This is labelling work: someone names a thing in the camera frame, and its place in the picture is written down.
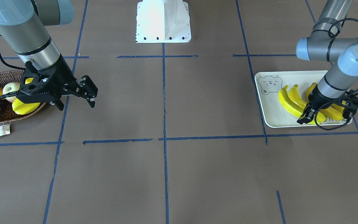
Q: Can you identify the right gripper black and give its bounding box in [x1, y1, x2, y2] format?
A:
[39, 55, 98, 111]

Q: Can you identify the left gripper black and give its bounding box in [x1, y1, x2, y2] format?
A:
[297, 86, 338, 124]

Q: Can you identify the yellow banana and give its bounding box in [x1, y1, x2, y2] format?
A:
[288, 85, 327, 124]
[330, 100, 345, 116]
[304, 82, 344, 121]
[278, 85, 306, 119]

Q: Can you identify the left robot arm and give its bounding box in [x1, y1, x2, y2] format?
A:
[296, 0, 358, 124]

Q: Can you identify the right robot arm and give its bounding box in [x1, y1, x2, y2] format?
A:
[0, 0, 98, 110]

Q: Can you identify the brown wicker basket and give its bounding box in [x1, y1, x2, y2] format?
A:
[0, 70, 48, 126]

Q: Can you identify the basket paper tag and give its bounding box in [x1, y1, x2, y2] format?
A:
[0, 124, 11, 137]

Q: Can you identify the yellow lemon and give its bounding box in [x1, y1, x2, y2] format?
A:
[25, 77, 34, 85]

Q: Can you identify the cream bear tray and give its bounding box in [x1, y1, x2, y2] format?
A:
[255, 70, 353, 128]

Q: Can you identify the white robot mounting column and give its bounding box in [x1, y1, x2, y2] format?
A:
[135, 0, 192, 43]

